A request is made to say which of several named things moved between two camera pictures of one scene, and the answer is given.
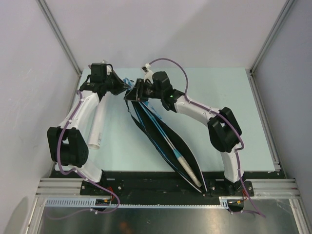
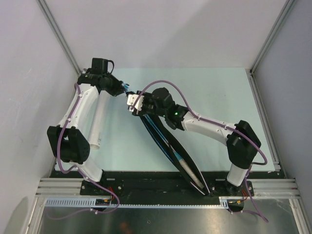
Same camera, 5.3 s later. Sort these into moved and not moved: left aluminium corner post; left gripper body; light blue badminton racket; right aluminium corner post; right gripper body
Moved: right gripper body; light blue badminton racket
Not moved: left gripper body; left aluminium corner post; right aluminium corner post
